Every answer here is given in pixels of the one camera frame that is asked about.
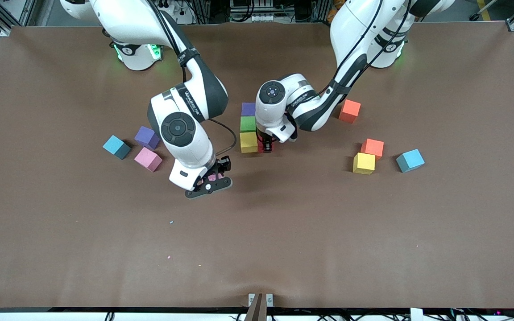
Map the yellow foam cube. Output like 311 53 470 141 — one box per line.
240 132 259 154
353 152 376 175

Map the orange foam cube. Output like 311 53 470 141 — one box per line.
361 138 385 160
339 99 361 123

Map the blue foam cube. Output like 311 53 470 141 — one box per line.
103 135 131 160
396 149 425 173

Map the white vented device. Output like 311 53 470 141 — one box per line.
229 0 276 23

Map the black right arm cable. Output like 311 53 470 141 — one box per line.
207 117 238 157

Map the small white bracket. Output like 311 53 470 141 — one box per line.
248 293 274 307

